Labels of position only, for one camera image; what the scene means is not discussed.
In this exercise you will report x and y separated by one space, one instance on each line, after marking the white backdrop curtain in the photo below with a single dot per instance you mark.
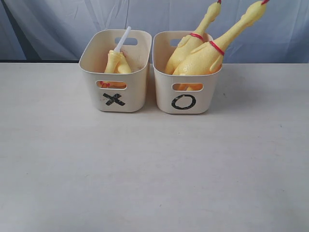
60 29

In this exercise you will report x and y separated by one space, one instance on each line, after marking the whole rubber chicken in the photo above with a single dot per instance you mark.
192 40
208 57

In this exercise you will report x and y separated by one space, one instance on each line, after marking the severed rubber chicken head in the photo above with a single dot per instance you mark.
116 59

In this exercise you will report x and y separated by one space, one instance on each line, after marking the cream bin marked X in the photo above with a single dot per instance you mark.
113 92

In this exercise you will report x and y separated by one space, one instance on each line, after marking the cream bin marked O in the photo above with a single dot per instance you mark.
168 99

